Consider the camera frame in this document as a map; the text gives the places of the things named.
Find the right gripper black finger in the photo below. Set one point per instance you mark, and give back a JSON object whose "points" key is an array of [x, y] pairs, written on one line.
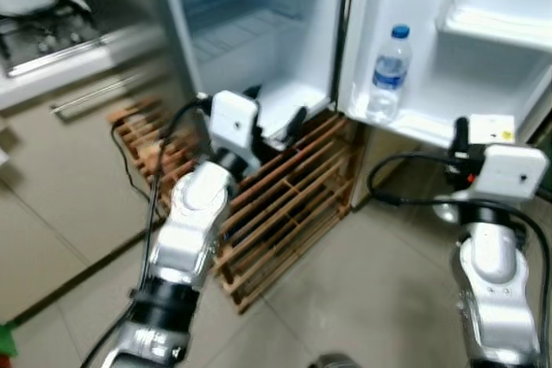
{"points": [[461, 135]]}

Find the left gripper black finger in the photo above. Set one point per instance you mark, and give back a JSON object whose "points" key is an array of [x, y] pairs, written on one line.
{"points": [[253, 94], [295, 125]]}

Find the small white printed carton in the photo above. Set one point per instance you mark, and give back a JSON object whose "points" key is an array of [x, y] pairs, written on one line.
{"points": [[490, 129]]}

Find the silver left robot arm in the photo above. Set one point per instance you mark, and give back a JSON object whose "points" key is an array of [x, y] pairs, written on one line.
{"points": [[190, 230]]}

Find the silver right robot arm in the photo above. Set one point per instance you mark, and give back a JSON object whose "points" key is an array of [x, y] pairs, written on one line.
{"points": [[492, 282]]}

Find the wooden wine rack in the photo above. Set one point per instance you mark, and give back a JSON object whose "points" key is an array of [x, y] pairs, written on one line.
{"points": [[285, 204]]}

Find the clear water bottle blue cap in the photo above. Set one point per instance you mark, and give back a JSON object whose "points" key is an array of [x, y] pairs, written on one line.
{"points": [[388, 75]]}

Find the cream kitchen cabinet run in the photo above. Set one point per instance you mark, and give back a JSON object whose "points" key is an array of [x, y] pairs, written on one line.
{"points": [[60, 178]]}

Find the steel gas hob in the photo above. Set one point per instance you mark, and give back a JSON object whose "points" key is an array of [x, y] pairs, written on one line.
{"points": [[43, 40]]}

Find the grey right robot foot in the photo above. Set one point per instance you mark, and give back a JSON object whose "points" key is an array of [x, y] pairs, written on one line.
{"points": [[336, 361]]}

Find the green plastic crate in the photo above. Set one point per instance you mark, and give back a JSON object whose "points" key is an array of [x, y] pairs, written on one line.
{"points": [[7, 342]]}

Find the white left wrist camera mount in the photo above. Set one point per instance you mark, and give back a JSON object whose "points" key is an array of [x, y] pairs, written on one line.
{"points": [[233, 122]]}

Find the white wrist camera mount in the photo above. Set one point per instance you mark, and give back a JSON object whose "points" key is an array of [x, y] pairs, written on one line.
{"points": [[233, 122], [509, 170]]}

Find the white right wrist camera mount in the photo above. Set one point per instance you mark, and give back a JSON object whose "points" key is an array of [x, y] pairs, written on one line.
{"points": [[509, 170]]}

